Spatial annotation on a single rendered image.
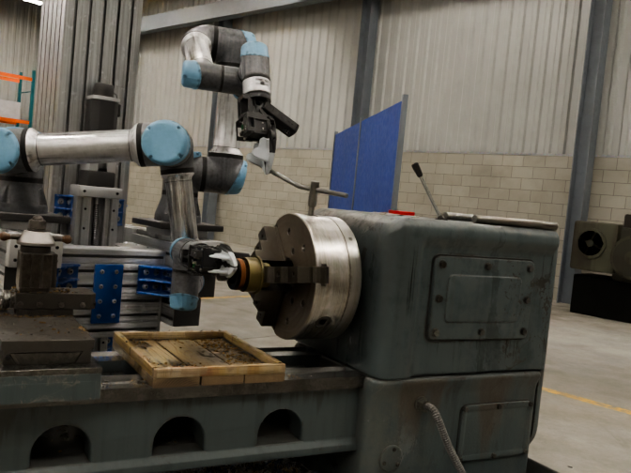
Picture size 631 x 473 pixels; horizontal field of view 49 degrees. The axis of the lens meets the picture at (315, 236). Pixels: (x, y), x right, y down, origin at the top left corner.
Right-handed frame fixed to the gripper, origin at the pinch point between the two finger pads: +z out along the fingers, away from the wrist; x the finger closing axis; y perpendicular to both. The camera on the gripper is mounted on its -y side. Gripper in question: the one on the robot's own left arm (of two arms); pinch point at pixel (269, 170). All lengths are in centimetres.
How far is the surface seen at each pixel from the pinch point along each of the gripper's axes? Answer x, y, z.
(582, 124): -516, -828, -361
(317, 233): 14.1, -4.7, 20.5
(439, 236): 25.0, -32.4, 22.7
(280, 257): 0.6, -1.2, 23.4
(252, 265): 4.1, 8.2, 26.5
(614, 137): -493, -868, -334
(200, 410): 5, 22, 59
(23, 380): 15, 59, 52
